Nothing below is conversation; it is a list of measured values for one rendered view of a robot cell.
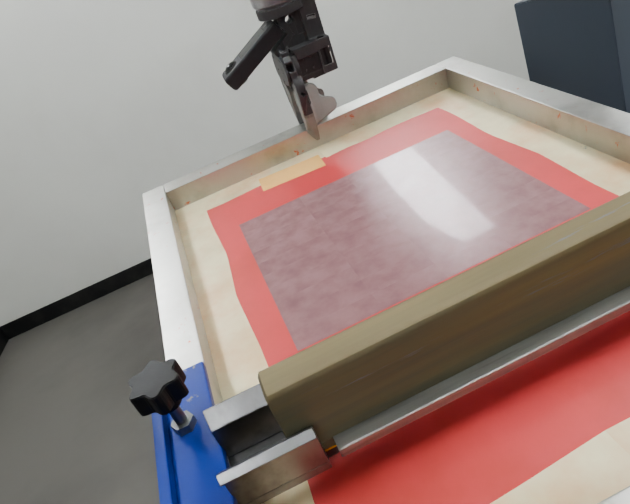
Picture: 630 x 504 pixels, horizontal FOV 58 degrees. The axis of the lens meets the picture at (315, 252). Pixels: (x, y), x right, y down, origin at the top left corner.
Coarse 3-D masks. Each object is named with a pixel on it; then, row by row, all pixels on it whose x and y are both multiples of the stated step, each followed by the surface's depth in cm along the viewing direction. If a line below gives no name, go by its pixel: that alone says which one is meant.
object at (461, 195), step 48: (384, 144) 87; (432, 144) 82; (480, 144) 78; (384, 192) 75; (432, 192) 72; (480, 192) 68; (528, 192) 65; (576, 192) 62; (432, 240) 64; (480, 240) 61; (624, 336) 45; (576, 384) 43; (624, 384) 42
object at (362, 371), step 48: (528, 240) 42; (576, 240) 41; (624, 240) 41; (432, 288) 41; (480, 288) 40; (528, 288) 41; (576, 288) 42; (624, 288) 44; (336, 336) 40; (384, 336) 39; (432, 336) 40; (480, 336) 41; (528, 336) 43; (288, 384) 38; (336, 384) 39; (384, 384) 41; (432, 384) 42; (288, 432) 40; (336, 432) 41
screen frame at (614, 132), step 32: (448, 64) 96; (384, 96) 94; (416, 96) 96; (480, 96) 88; (512, 96) 80; (544, 96) 75; (576, 96) 73; (320, 128) 93; (352, 128) 95; (576, 128) 70; (608, 128) 64; (224, 160) 93; (256, 160) 92; (160, 192) 91; (192, 192) 91; (160, 224) 81; (160, 256) 73; (160, 288) 67; (192, 288) 69; (160, 320) 62; (192, 320) 60; (192, 352) 55
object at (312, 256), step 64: (256, 192) 88; (320, 192) 81; (256, 256) 73; (320, 256) 68; (384, 256) 64; (256, 320) 62; (320, 320) 59; (512, 384) 45; (384, 448) 44; (448, 448) 42; (512, 448) 41; (576, 448) 39
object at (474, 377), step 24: (600, 312) 43; (624, 312) 43; (552, 336) 43; (576, 336) 43; (504, 360) 42; (528, 360) 42; (456, 384) 42; (480, 384) 42; (408, 408) 41; (432, 408) 41; (360, 432) 41; (384, 432) 41
